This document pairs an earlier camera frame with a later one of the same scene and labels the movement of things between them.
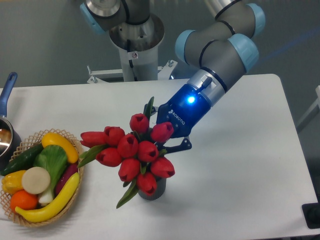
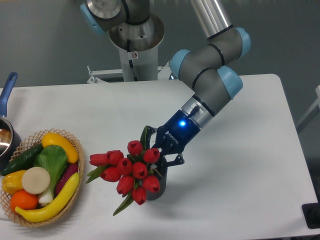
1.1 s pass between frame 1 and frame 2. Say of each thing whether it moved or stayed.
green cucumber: stayed
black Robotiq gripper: moved
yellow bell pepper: stayed
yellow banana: stayed
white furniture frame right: stayed
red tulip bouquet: moved
